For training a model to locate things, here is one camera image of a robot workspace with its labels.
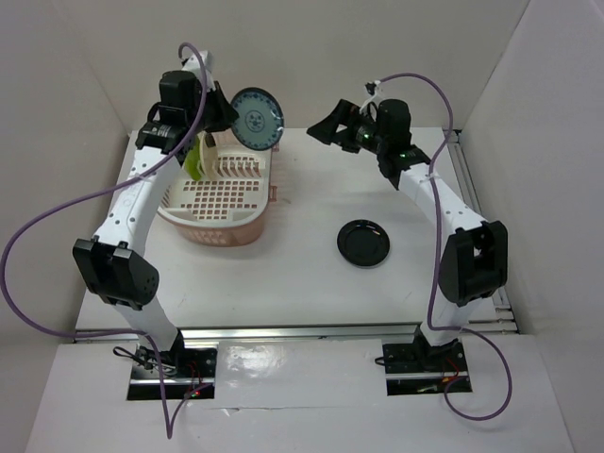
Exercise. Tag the blue patterned plate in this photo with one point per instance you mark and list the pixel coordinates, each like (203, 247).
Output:
(260, 124)

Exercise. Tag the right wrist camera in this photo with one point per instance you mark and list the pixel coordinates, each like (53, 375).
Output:
(374, 96)

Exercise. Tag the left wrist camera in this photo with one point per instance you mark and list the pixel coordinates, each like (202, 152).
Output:
(201, 68)

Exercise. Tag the aluminium rail frame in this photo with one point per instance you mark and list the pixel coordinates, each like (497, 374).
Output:
(292, 283)

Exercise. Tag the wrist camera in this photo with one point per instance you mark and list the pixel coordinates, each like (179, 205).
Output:
(374, 96)
(201, 68)

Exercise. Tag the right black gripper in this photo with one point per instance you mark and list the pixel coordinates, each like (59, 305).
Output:
(344, 113)

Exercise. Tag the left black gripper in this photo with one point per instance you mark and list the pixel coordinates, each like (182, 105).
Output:
(226, 113)

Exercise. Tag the lime green plate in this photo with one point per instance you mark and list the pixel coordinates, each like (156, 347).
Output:
(191, 163)

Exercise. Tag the cream plate with black patch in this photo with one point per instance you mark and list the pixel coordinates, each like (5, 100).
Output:
(208, 155)

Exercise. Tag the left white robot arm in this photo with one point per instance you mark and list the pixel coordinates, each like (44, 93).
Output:
(112, 262)

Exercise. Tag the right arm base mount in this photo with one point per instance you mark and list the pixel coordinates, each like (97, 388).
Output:
(414, 369)

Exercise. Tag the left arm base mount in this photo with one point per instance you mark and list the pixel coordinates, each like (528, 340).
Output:
(194, 377)

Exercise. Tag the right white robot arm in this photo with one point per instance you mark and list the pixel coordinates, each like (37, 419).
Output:
(471, 253)

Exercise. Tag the white pink dish rack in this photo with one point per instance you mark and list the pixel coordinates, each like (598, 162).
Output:
(229, 210)

